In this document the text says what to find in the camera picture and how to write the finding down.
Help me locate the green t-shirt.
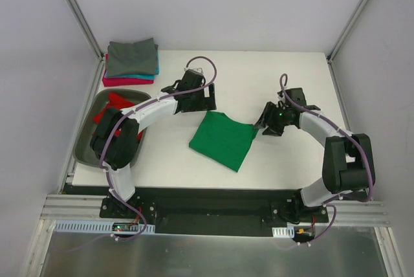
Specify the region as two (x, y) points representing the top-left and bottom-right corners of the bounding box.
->
(189, 111), (258, 172)

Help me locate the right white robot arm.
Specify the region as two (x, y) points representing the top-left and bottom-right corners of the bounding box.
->
(254, 87), (376, 222)

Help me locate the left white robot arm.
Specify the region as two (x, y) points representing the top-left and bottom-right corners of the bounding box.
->
(90, 69), (216, 218)

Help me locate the folded teal t-shirt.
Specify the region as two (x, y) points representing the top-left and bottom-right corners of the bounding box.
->
(131, 53), (160, 80)

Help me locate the folded grey t-shirt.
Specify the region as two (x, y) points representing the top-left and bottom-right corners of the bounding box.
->
(106, 38), (158, 78)

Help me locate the red t-shirt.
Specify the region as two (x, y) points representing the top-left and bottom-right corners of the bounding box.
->
(88, 91), (149, 139)

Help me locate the folded magenta t-shirt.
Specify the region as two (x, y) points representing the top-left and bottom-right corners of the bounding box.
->
(102, 60), (160, 87)

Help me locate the grey plastic tray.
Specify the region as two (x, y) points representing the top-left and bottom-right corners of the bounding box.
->
(72, 89), (151, 168)

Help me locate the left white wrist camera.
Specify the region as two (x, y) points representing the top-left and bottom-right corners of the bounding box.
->
(184, 67), (204, 75)

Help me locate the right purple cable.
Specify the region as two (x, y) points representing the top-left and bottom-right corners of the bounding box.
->
(278, 73), (376, 206)

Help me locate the purple cable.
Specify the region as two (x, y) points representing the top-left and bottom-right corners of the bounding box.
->
(98, 56), (217, 223)
(278, 73), (376, 206)

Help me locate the right aluminium frame post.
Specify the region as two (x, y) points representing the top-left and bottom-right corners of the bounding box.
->
(325, 0), (392, 63)

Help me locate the aluminium frame post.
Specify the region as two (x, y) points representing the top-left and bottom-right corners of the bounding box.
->
(325, 0), (392, 63)
(48, 0), (106, 63)

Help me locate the right white cable duct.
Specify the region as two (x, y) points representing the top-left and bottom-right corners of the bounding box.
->
(272, 226), (295, 239)

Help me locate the white cable duct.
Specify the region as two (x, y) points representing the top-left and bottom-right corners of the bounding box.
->
(272, 226), (295, 239)
(54, 220), (155, 236)

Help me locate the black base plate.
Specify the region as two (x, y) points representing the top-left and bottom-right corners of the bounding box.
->
(62, 184), (340, 237)

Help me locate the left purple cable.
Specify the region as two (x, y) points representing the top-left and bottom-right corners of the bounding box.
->
(98, 56), (217, 223)

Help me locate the left white cable duct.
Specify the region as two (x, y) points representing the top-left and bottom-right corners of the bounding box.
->
(54, 220), (155, 236)

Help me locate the aluminium front rail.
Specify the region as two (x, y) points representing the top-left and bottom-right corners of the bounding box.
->
(41, 194), (391, 227)

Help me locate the left aluminium frame post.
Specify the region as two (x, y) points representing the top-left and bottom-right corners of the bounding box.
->
(48, 0), (106, 63)

